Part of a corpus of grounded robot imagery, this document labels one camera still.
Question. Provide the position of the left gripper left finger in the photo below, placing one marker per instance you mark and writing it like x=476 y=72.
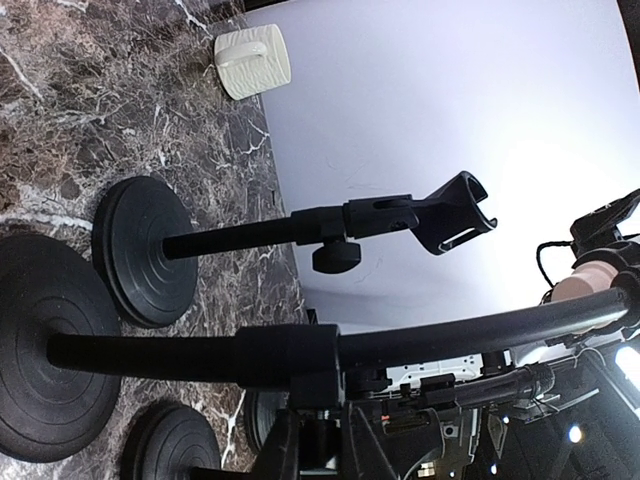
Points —
x=279 y=457

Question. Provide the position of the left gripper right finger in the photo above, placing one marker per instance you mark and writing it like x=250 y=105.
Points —
x=370 y=440

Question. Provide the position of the black mic stand cream mic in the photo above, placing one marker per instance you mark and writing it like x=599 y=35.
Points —
x=63 y=355

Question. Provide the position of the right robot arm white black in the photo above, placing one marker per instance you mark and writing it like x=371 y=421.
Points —
x=526 y=414

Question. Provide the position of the beige mug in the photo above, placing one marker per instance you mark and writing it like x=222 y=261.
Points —
x=252 y=61

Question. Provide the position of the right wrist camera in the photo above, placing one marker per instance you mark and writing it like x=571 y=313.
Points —
x=599 y=228

